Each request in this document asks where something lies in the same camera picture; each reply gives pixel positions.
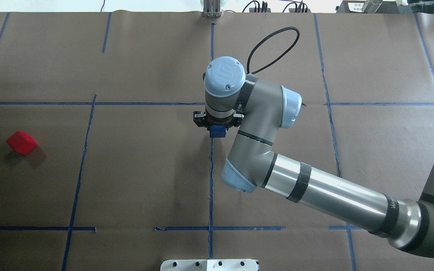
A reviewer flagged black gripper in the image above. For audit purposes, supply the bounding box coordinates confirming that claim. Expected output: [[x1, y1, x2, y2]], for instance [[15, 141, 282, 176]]
[[193, 111, 244, 130]]

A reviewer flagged blue cube block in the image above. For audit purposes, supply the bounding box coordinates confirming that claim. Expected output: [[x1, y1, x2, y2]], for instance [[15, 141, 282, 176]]
[[209, 125, 228, 139]]

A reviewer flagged red cube block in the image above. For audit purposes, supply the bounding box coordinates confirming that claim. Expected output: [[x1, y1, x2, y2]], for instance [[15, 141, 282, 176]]
[[6, 130, 38, 155]]

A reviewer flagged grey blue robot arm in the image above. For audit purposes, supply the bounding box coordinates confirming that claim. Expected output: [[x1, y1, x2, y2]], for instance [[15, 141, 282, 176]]
[[194, 56, 434, 258]]

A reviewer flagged aluminium frame post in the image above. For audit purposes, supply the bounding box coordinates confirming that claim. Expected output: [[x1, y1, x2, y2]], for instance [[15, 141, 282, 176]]
[[201, 0, 222, 18]]

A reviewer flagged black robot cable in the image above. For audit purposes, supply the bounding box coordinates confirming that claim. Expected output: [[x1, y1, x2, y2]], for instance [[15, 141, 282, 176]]
[[247, 26, 300, 75]]

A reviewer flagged white pedestal column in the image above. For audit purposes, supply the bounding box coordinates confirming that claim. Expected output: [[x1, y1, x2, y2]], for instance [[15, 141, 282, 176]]
[[160, 259, 260, 271]]

